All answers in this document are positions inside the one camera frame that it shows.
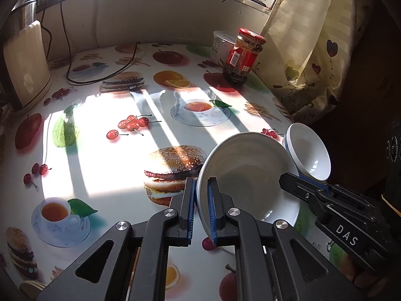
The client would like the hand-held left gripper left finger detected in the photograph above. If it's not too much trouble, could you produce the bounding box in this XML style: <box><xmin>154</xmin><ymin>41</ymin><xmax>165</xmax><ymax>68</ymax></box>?
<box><xmin>38</xmin><ymin>177</ymin><xmax>196</xmax><ymax>301</ymax></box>

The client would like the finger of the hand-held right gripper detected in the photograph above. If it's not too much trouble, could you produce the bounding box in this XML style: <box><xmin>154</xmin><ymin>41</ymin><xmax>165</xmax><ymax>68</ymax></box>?
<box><xmin>279</xmin><ymin>172</ymin><xmax>329</xmax><ymax>207</ymax></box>
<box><xmin>297</xmin><ymin>173</ymin><xmax>338</xmax><ymax>194</ymax></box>

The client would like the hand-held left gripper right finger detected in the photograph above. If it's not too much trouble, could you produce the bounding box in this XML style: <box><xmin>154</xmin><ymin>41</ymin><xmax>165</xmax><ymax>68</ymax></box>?
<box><xmin>207</xmin><ymin>177</ymin><xmax>367</xmax><ymax>301</ymax></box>

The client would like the small white banded bowl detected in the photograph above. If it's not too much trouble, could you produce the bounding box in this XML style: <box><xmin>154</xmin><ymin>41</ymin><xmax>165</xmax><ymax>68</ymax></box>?
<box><xmin>283</xmin><ymin>122</ymin><xmax>332</xmax><ymax>183</ymax></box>

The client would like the large white banded bowl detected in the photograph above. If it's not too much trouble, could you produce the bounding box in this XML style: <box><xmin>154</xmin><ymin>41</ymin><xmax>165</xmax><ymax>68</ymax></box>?
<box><xmin>196</xmin><ymin>132</ymin><xmax>301</xmax><ymax>256</ymax></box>

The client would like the person's right hand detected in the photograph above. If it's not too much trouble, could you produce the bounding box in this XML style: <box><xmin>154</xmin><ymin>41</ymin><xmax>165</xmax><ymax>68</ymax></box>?
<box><xmin>352</xmin><ymin>268</ymin><xmax>389</xmax><ymax>289</ymax></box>

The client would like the black appliance with knobs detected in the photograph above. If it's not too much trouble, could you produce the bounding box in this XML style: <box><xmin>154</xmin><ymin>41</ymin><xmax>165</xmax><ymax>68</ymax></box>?
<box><xmin>384</xmin><ymin>122</ymin><xmax>401</xmax><ymax>195</ymax></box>

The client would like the fruit printed table cover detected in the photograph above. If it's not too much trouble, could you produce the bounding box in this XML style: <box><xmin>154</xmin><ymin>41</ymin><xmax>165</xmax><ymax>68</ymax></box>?
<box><xmin>0</xmin><ymin>42</ymin><xmax>376</xmax><ymax>301</ymax></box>

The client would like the glass jar with red label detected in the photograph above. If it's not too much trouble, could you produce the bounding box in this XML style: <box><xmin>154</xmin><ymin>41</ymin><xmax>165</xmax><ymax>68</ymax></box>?
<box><xmin>222</xmin><ymin>28</ymin><xmax>267</xmax><ymax>85</ymax></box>

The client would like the cream heart printed curtain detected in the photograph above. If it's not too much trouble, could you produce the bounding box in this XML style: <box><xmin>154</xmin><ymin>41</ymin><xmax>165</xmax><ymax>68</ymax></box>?
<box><xmin>260</xmin><ymin>0</ymin><xmax>376</xmax><ymax>125</ymax></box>

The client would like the white plastic tub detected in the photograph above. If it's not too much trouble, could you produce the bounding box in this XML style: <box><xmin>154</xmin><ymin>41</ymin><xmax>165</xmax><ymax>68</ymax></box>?
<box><xmin>211</xmin><ymin>31</ymin><xmax>239</xmax><ymax>65</ymax></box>

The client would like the cream electric kettle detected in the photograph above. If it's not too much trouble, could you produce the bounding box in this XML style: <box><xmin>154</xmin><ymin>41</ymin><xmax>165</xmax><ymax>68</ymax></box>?
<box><xmin>0</xmin><ymin>0</ymin><xmax>53</xmax><ymax>114</ymax></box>

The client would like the long black power cable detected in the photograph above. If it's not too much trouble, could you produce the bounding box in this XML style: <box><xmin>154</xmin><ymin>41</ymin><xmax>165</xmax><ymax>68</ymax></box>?
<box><xmin>60</xmin><ymin>0</ymin><xmax>141</xmax><ymax>85</ymax></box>

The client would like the short black kettle cable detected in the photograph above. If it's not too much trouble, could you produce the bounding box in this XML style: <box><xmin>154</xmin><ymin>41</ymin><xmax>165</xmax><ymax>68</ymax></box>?
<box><xmin>40</xmin><ymin>0</ymin><xmax>60</xmax><ymax>61</ymax></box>

